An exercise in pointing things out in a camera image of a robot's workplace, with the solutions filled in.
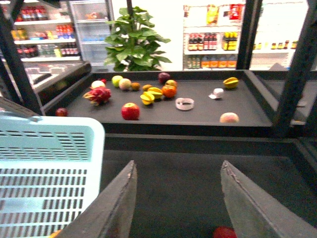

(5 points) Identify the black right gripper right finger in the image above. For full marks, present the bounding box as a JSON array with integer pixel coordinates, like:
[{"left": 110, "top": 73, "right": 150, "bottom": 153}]
[{"left": 220, "top": 160, "right": 317, "bottom": 238}]

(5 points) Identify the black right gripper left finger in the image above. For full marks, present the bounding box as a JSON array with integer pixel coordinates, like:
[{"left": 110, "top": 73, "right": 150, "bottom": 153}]
[{"left": 57, "top": 160, "right": 138, "bottom": 238}]

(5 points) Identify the light blue plastic shopping basket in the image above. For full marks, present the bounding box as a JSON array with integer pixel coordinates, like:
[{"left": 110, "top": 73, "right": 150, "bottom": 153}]
[{"left": 0, "top": 111, "right": 105, "bottom": 238}]

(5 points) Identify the grey basket handle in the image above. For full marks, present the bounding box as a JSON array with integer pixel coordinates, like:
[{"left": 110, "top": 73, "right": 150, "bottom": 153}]
[{"left": 0, "top": 96, "right": 41, "bottom": 121}]

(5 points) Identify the yellow orange mango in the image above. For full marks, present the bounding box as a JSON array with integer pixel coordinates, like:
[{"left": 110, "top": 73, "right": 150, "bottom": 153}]
[{"left": 49, "top": 230, "right": 62, "bottom": 238}]

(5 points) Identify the green red mango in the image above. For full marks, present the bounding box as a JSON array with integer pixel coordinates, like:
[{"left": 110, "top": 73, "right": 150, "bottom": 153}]
[{"left": 165, "top": 79, "right": 177, "bottom": 88}]

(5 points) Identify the red apple on lower shelf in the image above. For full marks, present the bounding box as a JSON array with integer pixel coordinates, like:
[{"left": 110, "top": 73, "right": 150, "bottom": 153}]
[{"left": 212, "top": 226, "right": 237, "bottom": 238}]

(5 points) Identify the peach at tray edge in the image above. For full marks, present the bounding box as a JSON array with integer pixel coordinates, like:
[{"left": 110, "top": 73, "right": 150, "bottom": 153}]
[{"left": 219, "top": 112, "right": 239, "bottom": 123}]

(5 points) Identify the red apple on tray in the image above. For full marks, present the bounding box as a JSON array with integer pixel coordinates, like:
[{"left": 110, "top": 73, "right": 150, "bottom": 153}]
[{"left": 121, "top": 103, "right": 140, "bottom": 120}]

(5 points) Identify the black fruit display tray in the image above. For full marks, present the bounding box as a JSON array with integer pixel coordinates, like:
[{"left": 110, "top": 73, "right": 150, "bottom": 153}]
[{"left": 44, "top": 70, "right": 276, "bottom": 137}]

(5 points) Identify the small dark red plum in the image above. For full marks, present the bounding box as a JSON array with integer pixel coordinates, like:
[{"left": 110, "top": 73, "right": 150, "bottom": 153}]
[{"left": 55, "top": 108, "right": 68, "bottom": 117}]

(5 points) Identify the pink dragon fruit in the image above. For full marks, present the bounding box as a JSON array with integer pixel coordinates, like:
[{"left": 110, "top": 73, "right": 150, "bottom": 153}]
[{"left": 83, "top": 86, "right": 111, "bottom": 106}]

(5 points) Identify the yellow starfruit front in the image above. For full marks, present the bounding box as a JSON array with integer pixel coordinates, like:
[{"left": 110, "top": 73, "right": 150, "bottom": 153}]
[{"left": 140, "top": 92, "right": 155, "bottom": 106}]

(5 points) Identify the yellow starfruit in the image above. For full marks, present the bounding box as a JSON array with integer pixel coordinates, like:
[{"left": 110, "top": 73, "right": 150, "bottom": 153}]
[
  {"left": 147, "top": 87, "right": 163, "bottom": 100},
  {"left": 140, "top": 92, "right": 155, "bottom": 106},
  {"left": 223, "top": 77, "right": 239, "bottom": 89}
]

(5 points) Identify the yellow starfruit behind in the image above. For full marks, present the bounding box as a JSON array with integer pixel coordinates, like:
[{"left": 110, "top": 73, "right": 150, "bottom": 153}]
[{"left": 147, "top": 87, "right": 163, "bottom": 100}]

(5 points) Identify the white round melon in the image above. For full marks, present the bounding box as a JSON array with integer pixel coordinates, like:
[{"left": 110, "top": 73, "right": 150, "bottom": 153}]
[{"left": 90, "top": 80, "right": 106, "bottom": 89}]

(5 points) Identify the pale pink peach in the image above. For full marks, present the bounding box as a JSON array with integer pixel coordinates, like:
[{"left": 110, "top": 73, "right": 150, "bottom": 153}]
[{"left": 119, "top": 78, "right": 132, "bottom": 90}]

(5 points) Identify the yellow starfruit far right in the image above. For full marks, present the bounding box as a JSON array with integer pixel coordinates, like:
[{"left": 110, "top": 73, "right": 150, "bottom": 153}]
[{"left": 223, "top": 77, "right": 239, "bottom": 89}]

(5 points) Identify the green apple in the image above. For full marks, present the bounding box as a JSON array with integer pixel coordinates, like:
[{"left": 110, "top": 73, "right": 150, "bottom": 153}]
[{"left": 111, "top": 75, "right": 123, "bottom": 88}]

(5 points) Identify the orange persimmon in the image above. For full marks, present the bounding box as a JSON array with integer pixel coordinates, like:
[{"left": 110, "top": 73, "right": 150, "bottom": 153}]
[{"left": 162, "top": 85, "right": 177, "bottom": 98}]

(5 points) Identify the dark purple plum fruit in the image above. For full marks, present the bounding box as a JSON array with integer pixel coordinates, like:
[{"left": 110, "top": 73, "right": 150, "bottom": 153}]
[{"left": 158, "top": 72, "right": 170, "bottom": 84}]

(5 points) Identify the glass top freezer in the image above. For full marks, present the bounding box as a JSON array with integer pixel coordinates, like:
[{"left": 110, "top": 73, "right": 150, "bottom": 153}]
[{"left": 24, "top": 61, "right": 92, "bottom": 105}]

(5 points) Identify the green potted plant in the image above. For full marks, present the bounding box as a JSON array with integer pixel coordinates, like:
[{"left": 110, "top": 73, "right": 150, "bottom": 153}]
[{"left": 104, "top": 6, "right": 172, "bottom": 72}]

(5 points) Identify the white sauce shelf right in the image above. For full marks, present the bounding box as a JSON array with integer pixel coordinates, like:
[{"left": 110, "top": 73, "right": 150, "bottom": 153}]
[{"left": 183, "top": 0, "right": 301, "bottom": 70}]

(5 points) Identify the white drinks shelf left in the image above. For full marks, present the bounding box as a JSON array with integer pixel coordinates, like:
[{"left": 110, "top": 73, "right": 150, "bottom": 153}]
[{"left": 10, "top": 0, "right": 81, "bottom": 62}]

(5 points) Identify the white tape ring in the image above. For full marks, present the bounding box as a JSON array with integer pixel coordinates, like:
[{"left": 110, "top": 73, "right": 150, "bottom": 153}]
[{"left": 175, "top": 97, "right": 195, "bottom": 111}]

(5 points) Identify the black metal rack post right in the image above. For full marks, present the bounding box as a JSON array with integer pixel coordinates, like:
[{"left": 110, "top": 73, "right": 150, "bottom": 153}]
[{"left": 272, "top": 0, "right": 317, "bottom": 138}]

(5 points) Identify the black metal rack post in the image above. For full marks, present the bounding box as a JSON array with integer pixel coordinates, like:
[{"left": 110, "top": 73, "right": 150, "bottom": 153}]
[
  {"left": 272, "top": 0, "right": 317, "bottom": 138},
  {"left": 0, "top": 0, "right": 45, "bottom": 116}
]

